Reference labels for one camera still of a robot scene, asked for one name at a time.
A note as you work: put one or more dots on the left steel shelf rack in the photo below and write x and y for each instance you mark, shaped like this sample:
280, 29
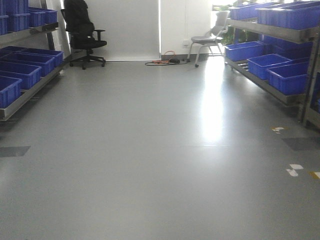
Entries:
16, 37

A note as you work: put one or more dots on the blue bin rack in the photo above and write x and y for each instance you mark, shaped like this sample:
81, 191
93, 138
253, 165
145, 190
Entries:
289, 79
258, 65
46, 63
29, 74
10, 90
244, 51

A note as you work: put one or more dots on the potted green plant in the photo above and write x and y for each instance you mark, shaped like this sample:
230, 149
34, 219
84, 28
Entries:
223, 5

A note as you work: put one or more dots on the right steel shelf rack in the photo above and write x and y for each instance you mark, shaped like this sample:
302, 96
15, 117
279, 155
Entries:
306, 113

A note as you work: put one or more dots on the steel shelf rack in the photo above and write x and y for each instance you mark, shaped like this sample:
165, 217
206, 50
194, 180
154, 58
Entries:
16, 37
306, 113

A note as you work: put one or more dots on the blue bin left rack nearest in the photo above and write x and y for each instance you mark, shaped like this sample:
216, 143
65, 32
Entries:
10, 90

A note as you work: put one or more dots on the grey white chair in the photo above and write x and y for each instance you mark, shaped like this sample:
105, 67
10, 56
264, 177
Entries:
212, 38

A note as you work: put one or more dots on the blue bin right upper shelf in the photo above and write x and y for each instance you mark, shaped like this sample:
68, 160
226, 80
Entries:
297, 15

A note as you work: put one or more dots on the blue bin right rack nearest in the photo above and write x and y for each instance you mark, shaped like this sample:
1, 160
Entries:
289, 79

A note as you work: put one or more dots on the black office chair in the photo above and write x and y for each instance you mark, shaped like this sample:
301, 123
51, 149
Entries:
83, 34

